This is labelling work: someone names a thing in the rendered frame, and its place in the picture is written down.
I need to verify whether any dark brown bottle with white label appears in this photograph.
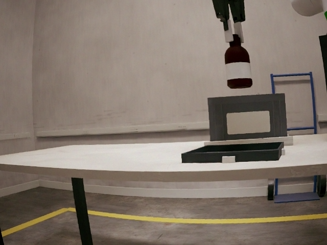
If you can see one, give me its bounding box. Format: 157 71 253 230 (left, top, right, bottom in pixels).
224 34 252 89

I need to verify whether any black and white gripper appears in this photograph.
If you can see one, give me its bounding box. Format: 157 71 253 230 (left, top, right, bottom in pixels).
212 0 245 43

